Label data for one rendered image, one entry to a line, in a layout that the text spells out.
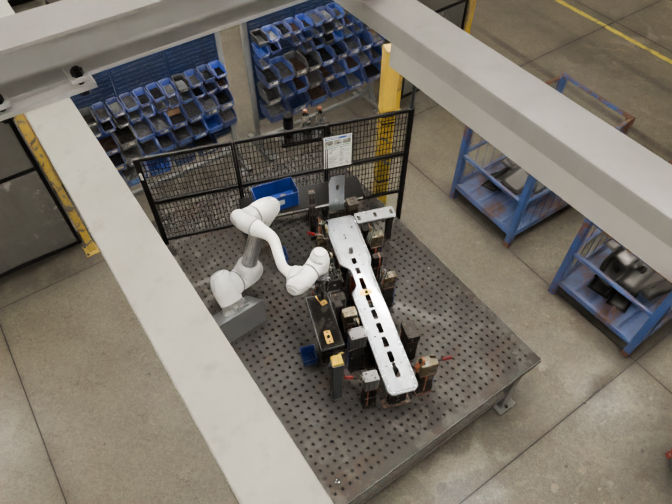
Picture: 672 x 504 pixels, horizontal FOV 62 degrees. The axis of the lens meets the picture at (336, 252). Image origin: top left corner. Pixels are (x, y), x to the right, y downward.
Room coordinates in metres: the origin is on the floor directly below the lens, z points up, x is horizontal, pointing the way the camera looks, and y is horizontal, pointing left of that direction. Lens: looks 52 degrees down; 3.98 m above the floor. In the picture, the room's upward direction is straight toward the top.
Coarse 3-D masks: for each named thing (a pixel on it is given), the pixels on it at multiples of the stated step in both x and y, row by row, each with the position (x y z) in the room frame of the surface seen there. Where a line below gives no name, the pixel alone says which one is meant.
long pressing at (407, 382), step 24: (336, 240) 2.46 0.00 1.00; (360, 240) 2.46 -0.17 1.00; (360, 264) 2.25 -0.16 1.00; (360, 288) 2.06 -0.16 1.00; (360, 312) 1.88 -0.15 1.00; (384, 312) 1.88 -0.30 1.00; (384, 336) 1.71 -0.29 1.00; (384, 360) 1.55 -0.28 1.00; (408, 360) 1.55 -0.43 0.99; (384, 384) 1.40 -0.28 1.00; (408, 384) 1.40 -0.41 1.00
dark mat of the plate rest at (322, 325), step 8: (312, 304) 1.83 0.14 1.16; (320, 304) 1.83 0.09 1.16; (328, 304) 1.83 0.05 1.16; (312, 312) 1.78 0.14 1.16; (320, 312) 1.78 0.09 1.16; (328, 312) 1.78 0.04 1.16; (320, 320) 1.72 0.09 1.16; (328, 320) 1.72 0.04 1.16; (320, 328) 1.67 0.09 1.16; (328, 328) 1.67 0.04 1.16; (336, 328) 1.67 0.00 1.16; (320, 336) 1.62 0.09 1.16; (328, 336) 1.62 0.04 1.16; (336, 336) 1.62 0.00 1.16; (320, 344) 1.56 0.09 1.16; (328, 344) 1.56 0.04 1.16; (336, 344) 1.56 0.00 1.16
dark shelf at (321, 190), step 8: (352, 176) 3.06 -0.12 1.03; (312, 184) 2.97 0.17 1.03; (320, 184) 2.97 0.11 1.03; (352, 184) 2.97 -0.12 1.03; (360, 184) 2.97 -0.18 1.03; (304, 192) 2.89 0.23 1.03; (320, 192) 2.89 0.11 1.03; (328, 192) 2.89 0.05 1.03; (352, 192) 2.89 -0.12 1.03; (360, 192) 2.89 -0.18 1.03; (240, 200) 2.81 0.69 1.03; (248, 200) 2.81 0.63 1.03; (304, 200) 2.81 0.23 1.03; (320, 200) 2.81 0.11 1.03; (328, 200) 2.81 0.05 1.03; (240, 208) 2.74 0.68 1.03; (288, 208) 2.73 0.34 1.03; (296, 208) 2.73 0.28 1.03; (304, 208) 2.74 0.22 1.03
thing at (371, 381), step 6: (366, 372) 1.44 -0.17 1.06; (372, 372) 1.44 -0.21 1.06; (366, 378) 1.40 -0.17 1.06; (372, 378) 1.40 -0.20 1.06; (378, 378) 1.40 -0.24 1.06; (366, 384) 1.38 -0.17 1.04; (372, 384) 1.39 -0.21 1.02; (378, 384) 1.40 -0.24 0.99; (366, 390) 1.38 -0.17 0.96; (372, 390) 1.40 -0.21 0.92; (366, 396) 1.39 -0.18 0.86; (372, 396) 1.40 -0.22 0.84; (360, 402) 1.41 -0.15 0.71; (366, 402) 1.38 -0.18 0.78; (372, 402) 1.39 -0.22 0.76
